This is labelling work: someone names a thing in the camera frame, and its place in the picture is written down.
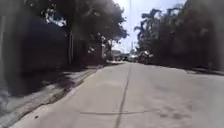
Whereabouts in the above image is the large dark tree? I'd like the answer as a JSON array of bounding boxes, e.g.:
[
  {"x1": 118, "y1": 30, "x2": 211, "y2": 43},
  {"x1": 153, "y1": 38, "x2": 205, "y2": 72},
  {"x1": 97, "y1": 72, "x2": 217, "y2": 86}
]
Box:
[{"x1": 26, "y1": 0, "x2": 129, "y2": 66}]

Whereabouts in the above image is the grey concrete road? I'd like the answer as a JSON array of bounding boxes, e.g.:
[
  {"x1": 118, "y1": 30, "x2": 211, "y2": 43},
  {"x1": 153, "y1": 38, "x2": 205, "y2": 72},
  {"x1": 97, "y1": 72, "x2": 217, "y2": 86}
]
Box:
[{"x1": 9, "y1": 61, "x2": 224, "y2": 128}]

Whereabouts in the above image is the pole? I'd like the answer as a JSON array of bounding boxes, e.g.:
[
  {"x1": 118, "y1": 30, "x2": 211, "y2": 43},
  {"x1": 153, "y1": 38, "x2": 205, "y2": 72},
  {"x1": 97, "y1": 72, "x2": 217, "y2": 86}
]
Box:
[{"x1": 67, "y1": 30, "x2": 74, "y2": 65}]

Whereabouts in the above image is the grey dirt roadside strip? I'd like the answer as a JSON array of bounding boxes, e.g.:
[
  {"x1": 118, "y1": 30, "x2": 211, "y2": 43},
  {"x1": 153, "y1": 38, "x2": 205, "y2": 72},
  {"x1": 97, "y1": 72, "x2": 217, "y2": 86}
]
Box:
[{"x1": 0, "y1": 65, "x2": 104, "y2": 128}]

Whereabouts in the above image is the dark wall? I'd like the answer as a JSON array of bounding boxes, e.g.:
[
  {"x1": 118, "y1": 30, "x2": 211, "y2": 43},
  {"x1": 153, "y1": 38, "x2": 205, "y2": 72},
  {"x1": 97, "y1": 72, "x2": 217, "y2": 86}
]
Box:
[{"x1": 0, "y1": 13, "x2": 104, "y2": 76}]

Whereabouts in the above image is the vehicle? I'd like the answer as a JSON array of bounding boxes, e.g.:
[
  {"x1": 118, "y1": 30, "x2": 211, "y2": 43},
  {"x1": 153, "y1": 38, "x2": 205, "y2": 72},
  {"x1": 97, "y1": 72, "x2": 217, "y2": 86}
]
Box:
[{"x1": 137, "y1": 50, "x2": 154, "y2": 65}]

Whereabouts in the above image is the row of trees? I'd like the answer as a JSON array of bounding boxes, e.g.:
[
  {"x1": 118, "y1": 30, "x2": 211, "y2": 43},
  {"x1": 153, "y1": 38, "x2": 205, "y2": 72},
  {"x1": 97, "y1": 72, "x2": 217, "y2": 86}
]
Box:
[{"x1": 134, "y1": 0, "x2": 224, "y2": 72}]

